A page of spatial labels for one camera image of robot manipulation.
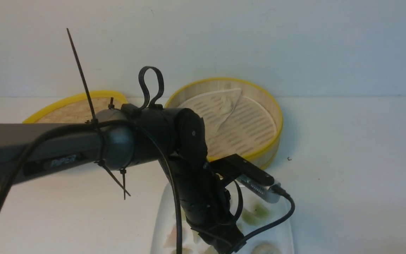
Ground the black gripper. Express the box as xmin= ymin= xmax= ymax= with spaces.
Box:
xmin=122 ymin=103 xmax=246 ymax=254

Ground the pink dumpling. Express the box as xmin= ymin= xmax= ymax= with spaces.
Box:
xmin=163 ymin=225 xmax=186 ymax=248

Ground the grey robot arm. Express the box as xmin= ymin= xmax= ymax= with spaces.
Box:
xmin=0 ymin=104 xmax=246 ymax=254

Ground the green dumpling plate right lower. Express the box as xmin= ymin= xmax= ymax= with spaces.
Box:
xmin=241 ymin=208 xmax=263 ymax=226

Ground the green dumpling plate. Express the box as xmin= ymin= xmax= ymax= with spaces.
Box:
xmin=253 ymin=201 xmax=271 ymax=220
xmin=241 ymin=208 xmax=263 ymax=226
xmin=170 ymin=247 xmax=193 ymax=254

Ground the green dumpling plate right upper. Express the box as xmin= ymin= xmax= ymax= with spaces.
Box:
xmin=253 ymin=201 xmax=271 ymax=220

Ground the green dumpling plate bottom left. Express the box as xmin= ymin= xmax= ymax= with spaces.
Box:
xmin=170 ymin=247 xmax=193 ymax=254

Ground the pale dumpling plate bottom right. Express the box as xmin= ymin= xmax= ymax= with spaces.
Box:
xmin=250 ymin=242 xmax=281 ymax=254

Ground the white square plate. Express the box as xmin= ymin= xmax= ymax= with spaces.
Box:
xmin=150 ymin=185 xmax=294 ymax=254

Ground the white steamer liner paper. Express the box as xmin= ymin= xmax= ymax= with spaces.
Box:
xmin=169 ymin=88 xmax=282 ymax=159

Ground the bamboo steamer basket yellow rim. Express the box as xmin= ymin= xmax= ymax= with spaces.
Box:
xmin=165 ymin=77 xmax=283 ymax=170

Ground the long black zip tie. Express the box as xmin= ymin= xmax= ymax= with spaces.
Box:
xmin=66 ymin=28 xmax=98 ymax=124

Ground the woven bamboo steamer lid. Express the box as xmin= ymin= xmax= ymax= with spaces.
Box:
xmin=23 ymin=90 xmax=127 ymax=124

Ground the black cable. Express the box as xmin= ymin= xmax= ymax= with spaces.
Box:
xmin=0 ymin=120 xmax=296 ymax=254

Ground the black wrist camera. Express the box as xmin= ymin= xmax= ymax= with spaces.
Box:
xmin=209 ymin=154 xmax=281 ymax=204

